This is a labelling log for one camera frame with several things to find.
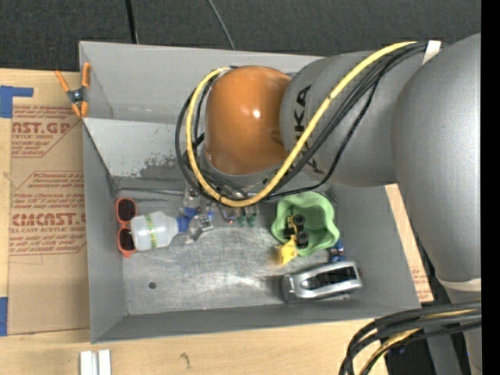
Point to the white plastic bottle blue cap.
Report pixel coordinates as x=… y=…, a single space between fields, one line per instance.
x=152 y=231

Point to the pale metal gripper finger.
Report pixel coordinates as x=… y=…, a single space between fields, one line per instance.
x=190 y=199
x=202 y=225

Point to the orange sunglasses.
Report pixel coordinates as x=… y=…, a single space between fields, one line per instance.
x=126 y=209

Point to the small blue and black object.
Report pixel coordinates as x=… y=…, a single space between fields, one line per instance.
x=336 y=251

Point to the silver and black hand tool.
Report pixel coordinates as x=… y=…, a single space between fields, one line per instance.
x=308 y=287

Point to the brown cardboard board red print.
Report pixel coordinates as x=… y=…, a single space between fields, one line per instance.
x=43 y=287

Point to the grey metal bin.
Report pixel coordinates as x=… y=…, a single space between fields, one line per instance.
x=218 y=279

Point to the yellow toy vehicle black wheels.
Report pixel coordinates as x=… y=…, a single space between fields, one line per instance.
x=287 y=250

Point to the green wavy bowl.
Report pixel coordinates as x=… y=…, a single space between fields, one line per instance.
x=322 y=225

